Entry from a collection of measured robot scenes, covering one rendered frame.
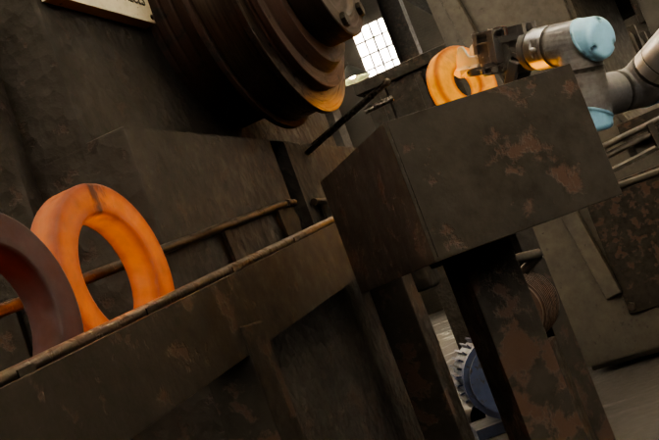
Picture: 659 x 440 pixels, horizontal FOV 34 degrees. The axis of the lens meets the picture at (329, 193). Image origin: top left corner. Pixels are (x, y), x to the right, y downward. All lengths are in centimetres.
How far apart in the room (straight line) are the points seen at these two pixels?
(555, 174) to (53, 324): 48
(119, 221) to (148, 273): 6
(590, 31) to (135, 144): 85
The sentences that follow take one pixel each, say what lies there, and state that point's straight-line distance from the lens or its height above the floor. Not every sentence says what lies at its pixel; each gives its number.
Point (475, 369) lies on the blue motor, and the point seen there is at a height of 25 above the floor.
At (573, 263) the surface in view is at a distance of 441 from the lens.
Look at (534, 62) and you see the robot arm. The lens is 194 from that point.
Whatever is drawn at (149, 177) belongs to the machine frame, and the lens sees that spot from 132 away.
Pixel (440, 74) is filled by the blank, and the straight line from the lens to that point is 206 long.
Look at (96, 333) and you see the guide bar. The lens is 93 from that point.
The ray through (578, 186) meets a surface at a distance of 105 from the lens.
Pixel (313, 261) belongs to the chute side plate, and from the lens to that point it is 140.
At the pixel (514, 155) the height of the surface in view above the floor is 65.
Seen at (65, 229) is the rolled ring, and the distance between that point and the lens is 99.
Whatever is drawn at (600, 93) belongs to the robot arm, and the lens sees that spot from 189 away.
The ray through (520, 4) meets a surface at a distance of 443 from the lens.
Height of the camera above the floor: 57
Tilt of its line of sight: 6 degrees up
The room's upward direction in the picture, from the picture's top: 20 degrees counter-clockwise
